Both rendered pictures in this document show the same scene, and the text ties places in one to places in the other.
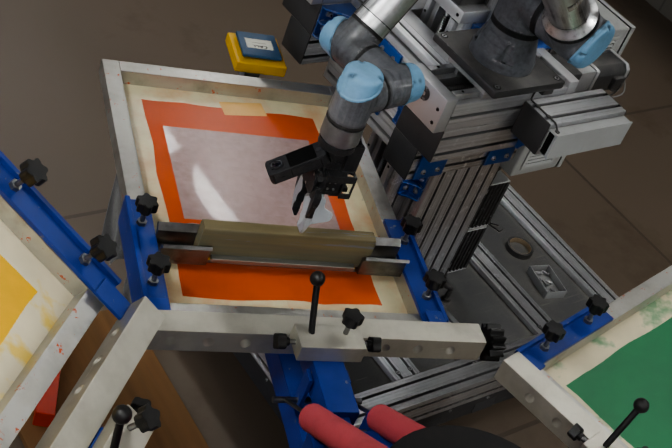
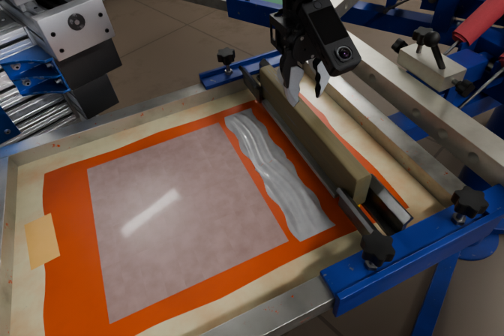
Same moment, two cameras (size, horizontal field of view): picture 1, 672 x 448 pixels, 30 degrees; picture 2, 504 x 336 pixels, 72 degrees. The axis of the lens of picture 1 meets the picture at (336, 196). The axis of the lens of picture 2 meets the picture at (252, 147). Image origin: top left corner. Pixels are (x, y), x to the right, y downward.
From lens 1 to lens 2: 2.28 m
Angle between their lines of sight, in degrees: 59
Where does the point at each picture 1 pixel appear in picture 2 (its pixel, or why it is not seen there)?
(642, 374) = not seen: outside the picture
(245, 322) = (457, 120)
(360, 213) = (186, 115)
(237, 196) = (217, 203)
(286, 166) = (346, 40)
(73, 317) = not seen: outside the picture
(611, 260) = not seen: hidden behind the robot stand
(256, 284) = not seen: hidden behind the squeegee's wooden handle
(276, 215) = (227, 166)
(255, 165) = (152, 201)
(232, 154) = (141, 226)
